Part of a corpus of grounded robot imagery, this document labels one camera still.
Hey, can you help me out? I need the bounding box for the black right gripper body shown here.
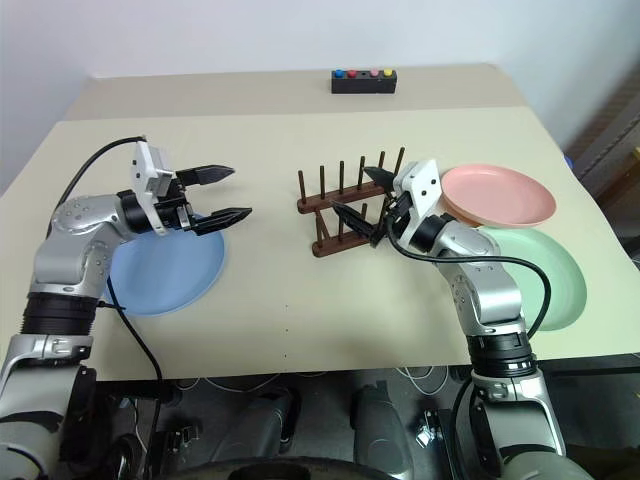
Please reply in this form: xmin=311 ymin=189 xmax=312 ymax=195
xmin=372 ymin=189 xmax=415 ymax=247

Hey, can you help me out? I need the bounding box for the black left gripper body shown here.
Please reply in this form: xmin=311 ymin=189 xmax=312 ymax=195
xmin=154 ymin=169 xmax=206 ymax=236

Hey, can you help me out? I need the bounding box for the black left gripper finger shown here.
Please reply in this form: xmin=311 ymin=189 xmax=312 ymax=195
xmin=175 ymin=163 xmax=235 ymax=188
xmin=192 ymin=206 xmax=254 ymax=237

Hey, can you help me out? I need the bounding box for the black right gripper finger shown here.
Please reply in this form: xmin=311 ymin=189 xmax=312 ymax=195
xmin=331 ymin=201 xmax=380 ymax=247
xmin=363 ymin=165 xmax=400 ymax=195

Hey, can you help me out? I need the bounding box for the blue plate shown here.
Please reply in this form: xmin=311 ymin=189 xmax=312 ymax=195
xmin=102 ymin=212 xmax=227 ymax=317

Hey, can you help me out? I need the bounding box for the pink plate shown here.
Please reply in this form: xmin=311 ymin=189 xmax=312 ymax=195
xmin=439 ymin=162 xmax=557 ymax=230

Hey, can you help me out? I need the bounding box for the green plate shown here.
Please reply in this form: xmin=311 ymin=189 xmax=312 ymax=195
xmin=479 ymin=225 xmax=589 ymax=332

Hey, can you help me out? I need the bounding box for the brown wooden dish rack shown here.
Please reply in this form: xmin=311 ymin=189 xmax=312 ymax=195
xmin=296 ymin=146 xmax=407 ymax=257

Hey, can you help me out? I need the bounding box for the dark metal shelf rack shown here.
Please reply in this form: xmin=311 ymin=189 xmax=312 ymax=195
xmin=563 ymin=63 xmax=640 ymax=201

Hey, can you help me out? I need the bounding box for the black button box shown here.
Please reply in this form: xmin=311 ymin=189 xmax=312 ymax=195
xmin=330 ymin=69 xmax=399 ymax=95

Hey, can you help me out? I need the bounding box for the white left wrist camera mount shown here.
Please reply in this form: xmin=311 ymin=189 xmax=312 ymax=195
xmin=128 ymin=141 xmax=176 ymax=237

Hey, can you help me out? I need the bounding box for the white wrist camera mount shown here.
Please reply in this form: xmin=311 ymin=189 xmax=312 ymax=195
xmin=128 ymin=141 xmax=176 ymax=237
xmin=391 ymin=159 xmax=446 ymax=251

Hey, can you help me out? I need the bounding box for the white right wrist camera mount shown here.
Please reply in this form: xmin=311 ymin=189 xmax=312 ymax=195
xmin=391 ymin=159 xmax=446 ymax=251

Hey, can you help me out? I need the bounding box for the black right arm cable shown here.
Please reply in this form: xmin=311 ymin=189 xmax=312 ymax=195
xmin=382 ymin=209 xmax=554 ymax=466

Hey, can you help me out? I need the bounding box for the thin white cable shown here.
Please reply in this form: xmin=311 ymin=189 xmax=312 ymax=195
xmin=397 ymin=366 xmax=451 ymax=402
xmin=177 ymin=375 xmax=244 ymax=397

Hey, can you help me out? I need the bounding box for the black metal clamp bracket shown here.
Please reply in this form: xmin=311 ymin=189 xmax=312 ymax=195
xmin=413 ymin=408 xmax=439 ymax=447
xmin=167 ymin=422 xmax=202 ymax=452

